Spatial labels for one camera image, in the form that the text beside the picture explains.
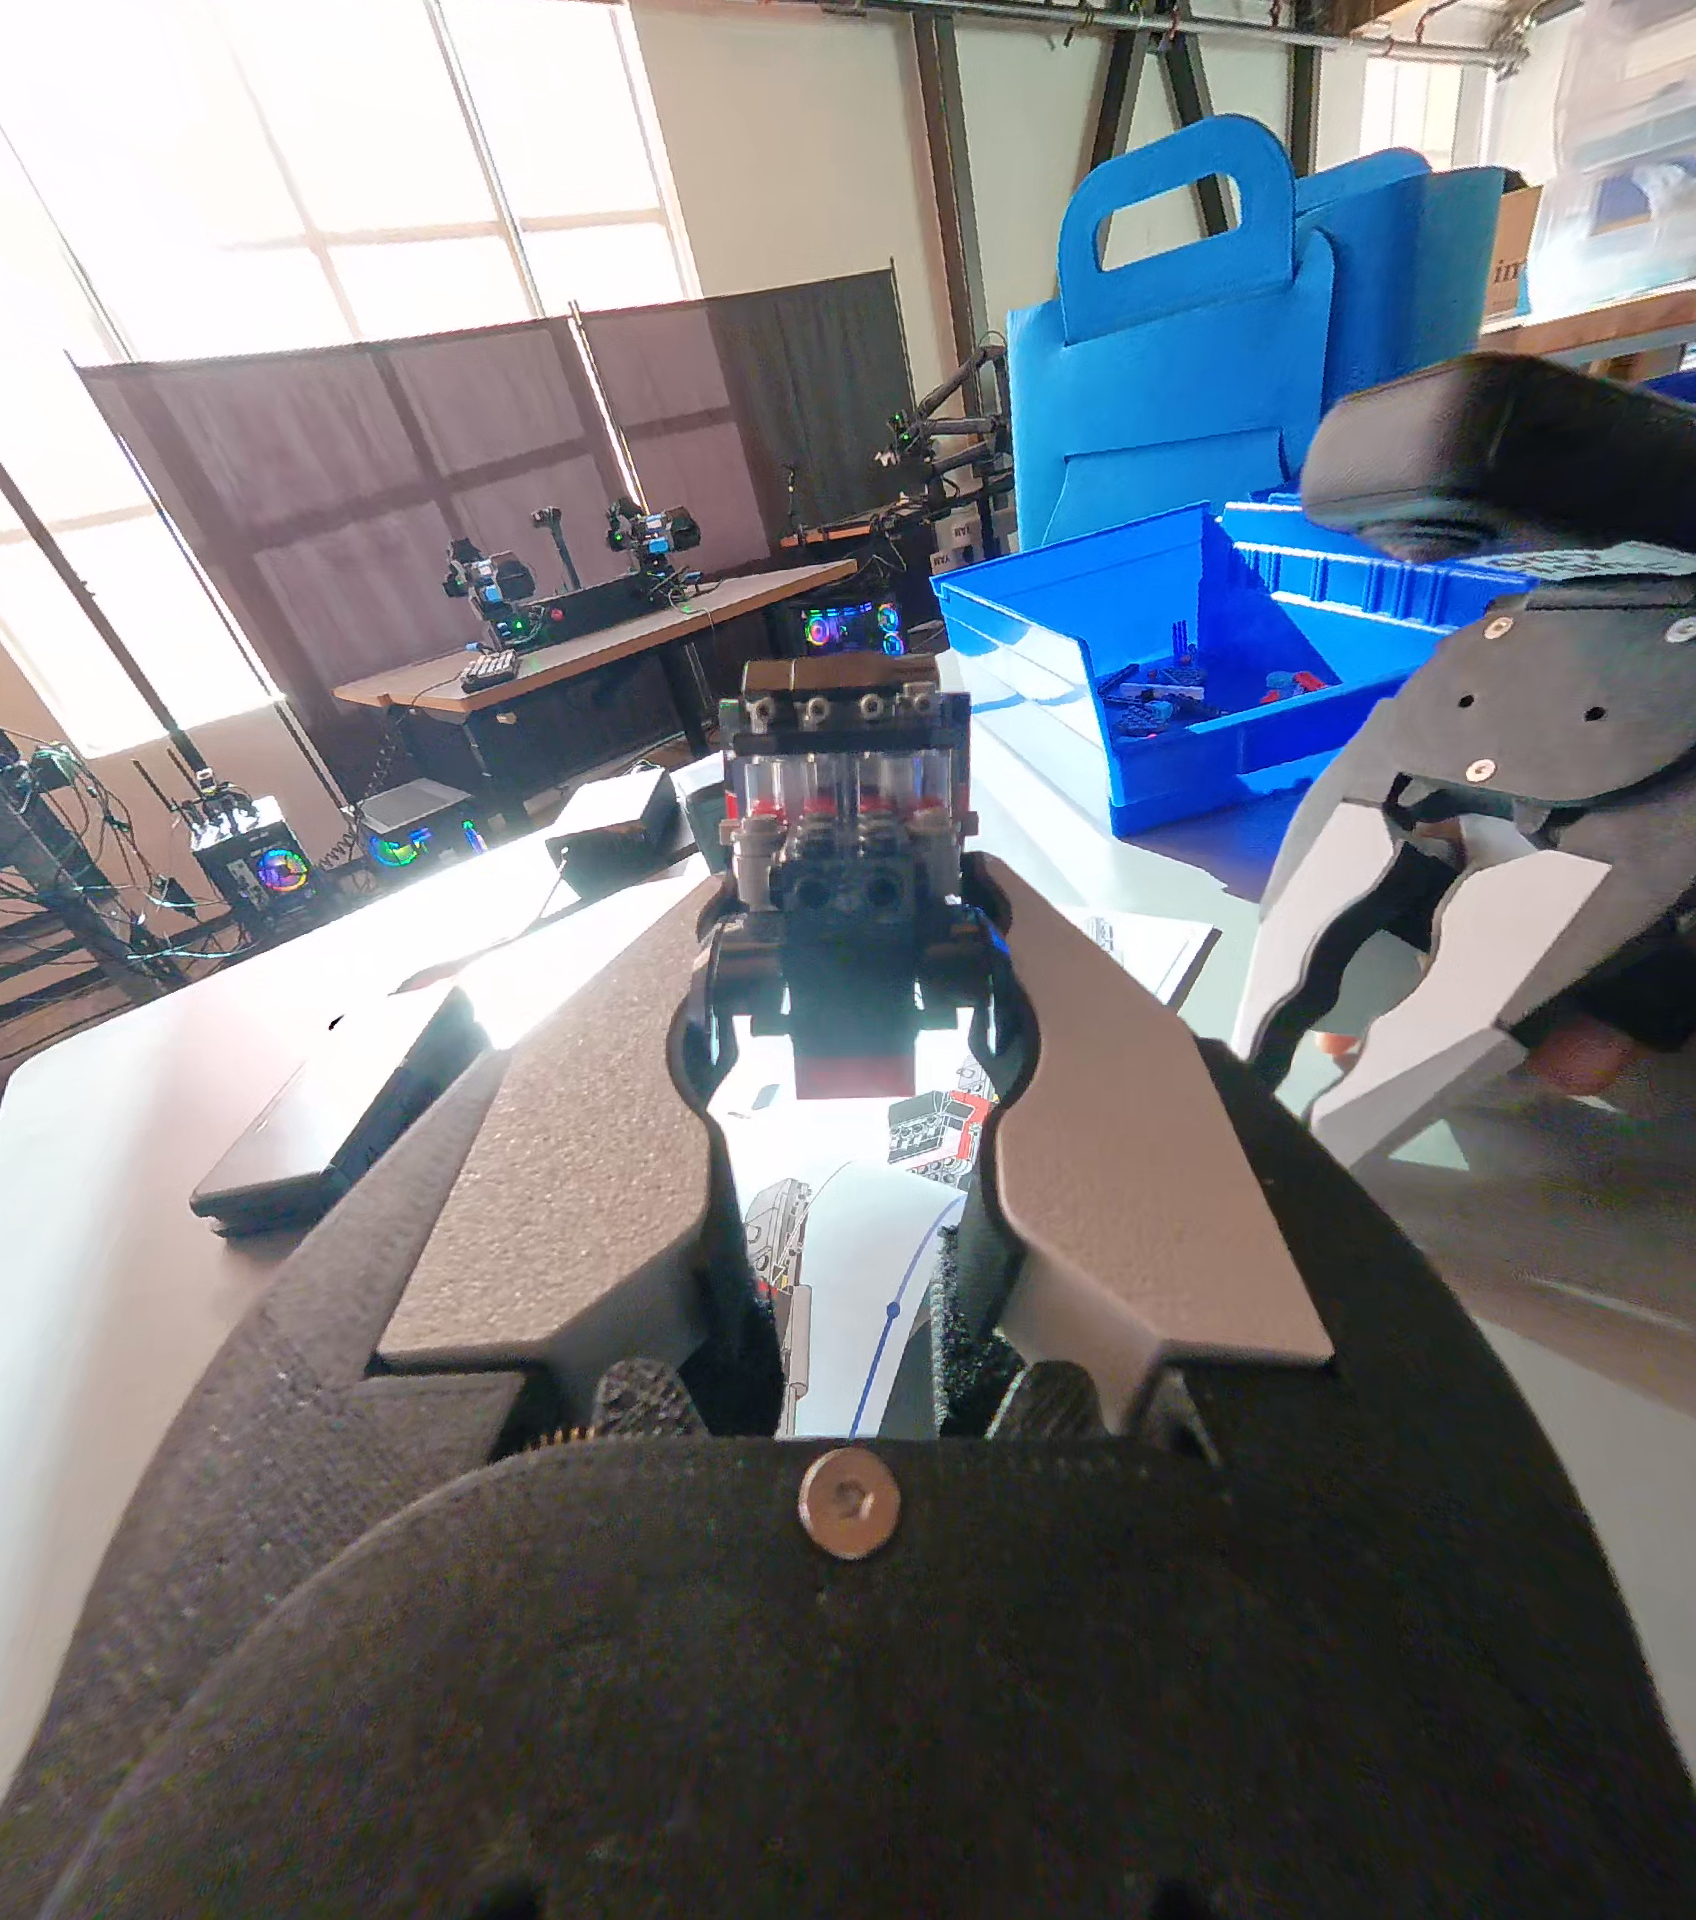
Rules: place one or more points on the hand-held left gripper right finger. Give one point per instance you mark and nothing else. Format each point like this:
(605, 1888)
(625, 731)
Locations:
(1133, 1200)

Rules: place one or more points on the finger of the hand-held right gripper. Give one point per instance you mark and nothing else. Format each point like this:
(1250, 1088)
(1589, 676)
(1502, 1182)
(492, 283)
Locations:
(1312, 900)
(1479, 975)

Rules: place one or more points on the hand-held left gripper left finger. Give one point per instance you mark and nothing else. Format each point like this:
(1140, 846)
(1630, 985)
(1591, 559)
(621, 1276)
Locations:
(563, 1185)

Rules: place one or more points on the blue plastic bin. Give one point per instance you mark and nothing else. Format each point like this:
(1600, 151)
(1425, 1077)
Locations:
(1359, 570)
(1029, 675)

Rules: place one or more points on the toy brick engine model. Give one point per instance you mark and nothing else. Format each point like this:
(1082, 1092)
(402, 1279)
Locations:
(848, 885)

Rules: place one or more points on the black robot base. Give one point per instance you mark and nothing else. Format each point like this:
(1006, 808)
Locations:
(601, 609)

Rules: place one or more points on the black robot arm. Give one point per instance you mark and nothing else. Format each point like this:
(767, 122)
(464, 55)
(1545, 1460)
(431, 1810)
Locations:
(650, 533)
(489, 585)

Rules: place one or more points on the white desk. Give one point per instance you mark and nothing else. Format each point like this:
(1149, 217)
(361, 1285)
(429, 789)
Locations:
(112, 1141)

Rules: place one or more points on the person's right hand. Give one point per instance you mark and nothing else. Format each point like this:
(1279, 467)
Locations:
(1582, 1058)

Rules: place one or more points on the printed instruction booklet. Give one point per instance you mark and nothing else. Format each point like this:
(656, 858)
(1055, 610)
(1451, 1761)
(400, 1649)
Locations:
(1133, 939)

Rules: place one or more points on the pile of loose toy bricks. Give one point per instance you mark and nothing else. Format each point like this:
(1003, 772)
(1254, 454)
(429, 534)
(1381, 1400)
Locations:
(1178, 699)

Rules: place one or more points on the black flat tablet device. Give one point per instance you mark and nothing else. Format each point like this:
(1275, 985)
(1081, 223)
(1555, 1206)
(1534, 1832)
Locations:
(323, 1110)

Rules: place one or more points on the black box device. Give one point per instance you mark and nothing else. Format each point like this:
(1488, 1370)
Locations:
(617, 825)

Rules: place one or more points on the computer tower with coloured lights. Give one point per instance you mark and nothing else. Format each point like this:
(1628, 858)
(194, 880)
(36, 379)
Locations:
(262, 870)
(848, 627)
(412, 832)

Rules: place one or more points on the wooden shelf board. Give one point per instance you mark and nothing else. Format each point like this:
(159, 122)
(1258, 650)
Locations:
(1642, 312)

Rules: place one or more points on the blue felt bag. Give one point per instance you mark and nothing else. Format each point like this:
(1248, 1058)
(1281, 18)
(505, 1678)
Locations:
(1418, 301)
(1149, 361)

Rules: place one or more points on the cardboard box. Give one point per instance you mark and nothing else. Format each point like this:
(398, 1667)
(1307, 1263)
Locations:
(1510, 249)

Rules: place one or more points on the small black keypad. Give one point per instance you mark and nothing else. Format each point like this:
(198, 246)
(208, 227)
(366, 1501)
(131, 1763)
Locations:
(489, 670)

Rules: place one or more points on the wooden table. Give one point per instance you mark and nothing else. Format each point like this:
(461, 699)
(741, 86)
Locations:
(638, 630)

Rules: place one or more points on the clear plastic storage box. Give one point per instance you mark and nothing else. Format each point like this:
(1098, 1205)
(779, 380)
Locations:
(1672, 151)

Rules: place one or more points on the black robot arms on stand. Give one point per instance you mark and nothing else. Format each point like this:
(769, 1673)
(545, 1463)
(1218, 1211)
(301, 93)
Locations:
(946, 442)

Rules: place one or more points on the dark fabric room divider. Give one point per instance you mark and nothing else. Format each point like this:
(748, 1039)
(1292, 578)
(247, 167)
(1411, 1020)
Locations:
(323, 480)
(772, 420)

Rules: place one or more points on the dark steel column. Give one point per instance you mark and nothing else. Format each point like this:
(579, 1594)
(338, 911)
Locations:
(942, 225)

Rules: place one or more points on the floor lamp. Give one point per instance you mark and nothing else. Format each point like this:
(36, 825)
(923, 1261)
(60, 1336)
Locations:
(23, 519)

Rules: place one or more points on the large bright window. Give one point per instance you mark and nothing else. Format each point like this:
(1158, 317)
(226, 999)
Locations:
(188, 151)

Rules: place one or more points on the black camera post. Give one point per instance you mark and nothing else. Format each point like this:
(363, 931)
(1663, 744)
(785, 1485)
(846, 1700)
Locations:
(556, 549)

